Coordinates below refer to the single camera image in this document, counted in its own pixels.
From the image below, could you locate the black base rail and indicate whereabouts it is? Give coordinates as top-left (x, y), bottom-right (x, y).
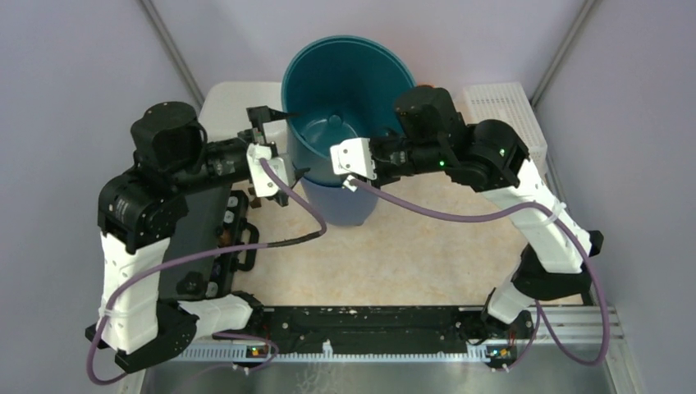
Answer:
top-left (239, 305), bottom-right (533, 355)

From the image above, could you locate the translucent white plastic tub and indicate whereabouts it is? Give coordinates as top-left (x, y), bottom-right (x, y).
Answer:
top-left (199, 81), bottom-right (282, 142)

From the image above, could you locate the black case on left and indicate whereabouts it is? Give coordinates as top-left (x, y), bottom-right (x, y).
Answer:
top-left (158, 187), bottom-right (259, 301)

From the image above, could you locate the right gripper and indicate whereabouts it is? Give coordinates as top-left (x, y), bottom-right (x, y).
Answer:
top-left (359, 134), bottom-right (447, 194)

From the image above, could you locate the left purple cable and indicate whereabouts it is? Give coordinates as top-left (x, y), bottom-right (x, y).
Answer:
top-left (88, 158), bottom-right (328, 386)

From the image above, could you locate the teal bucket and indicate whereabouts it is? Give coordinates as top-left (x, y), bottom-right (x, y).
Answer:
top-left (282, 35), bottom-right (415, 186)

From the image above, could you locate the white perforated basket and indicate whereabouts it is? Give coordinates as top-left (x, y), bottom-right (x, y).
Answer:
top-left (460, 81), bottom-right (547, 176)

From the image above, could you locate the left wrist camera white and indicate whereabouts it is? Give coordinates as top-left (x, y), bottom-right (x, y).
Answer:
top-left (246, 143), bottom-right (297, 198)

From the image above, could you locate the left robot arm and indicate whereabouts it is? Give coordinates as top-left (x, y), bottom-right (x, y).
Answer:
top-left (85, 102), bottom-right (297, 374)

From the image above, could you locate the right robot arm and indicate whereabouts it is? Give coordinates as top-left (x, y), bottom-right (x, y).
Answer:
top-left (361, 86), bottom-right (603, 338)

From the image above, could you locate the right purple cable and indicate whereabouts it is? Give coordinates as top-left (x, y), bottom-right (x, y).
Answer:
top-left (347, 176), bottom-right (611, 368)

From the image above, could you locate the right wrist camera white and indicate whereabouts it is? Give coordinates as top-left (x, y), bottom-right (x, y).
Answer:
top-left (329, 138), bottom-right (377, 192)

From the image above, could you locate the blue bucket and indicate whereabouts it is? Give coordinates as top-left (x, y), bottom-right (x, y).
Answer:
top-left (300, 178), bottom-right (378, 227)

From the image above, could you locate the purple cable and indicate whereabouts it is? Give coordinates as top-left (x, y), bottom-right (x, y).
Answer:
top-left (88, 158), bottom-right (328, 386)
top-left (347, 176), bottom-right (611, 368)

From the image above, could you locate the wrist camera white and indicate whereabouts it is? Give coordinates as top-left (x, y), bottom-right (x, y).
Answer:
top-left (246, 143), bottom-right (297, 198)
top-left (329, 138), bottom-right (377, 192)

